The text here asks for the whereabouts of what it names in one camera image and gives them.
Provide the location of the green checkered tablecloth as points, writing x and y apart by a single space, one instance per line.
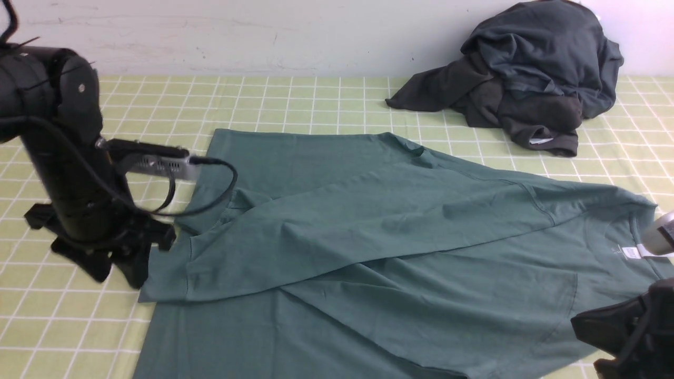
58 323

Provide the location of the dark brown crumpled garment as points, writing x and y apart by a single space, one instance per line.
541 122

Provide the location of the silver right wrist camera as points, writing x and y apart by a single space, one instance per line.
657 239

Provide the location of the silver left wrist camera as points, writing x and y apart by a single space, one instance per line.
133 156

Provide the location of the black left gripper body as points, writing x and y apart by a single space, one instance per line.
96 238

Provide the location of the green long-sleeved shirt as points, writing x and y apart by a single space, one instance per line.
371 256

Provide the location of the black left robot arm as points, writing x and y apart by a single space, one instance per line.
50 101

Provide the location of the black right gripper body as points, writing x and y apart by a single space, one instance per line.
638 334

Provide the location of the dark grey-green crumpled garment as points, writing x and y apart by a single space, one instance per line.
551 47

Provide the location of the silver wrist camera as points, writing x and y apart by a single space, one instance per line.
657 239
133 156

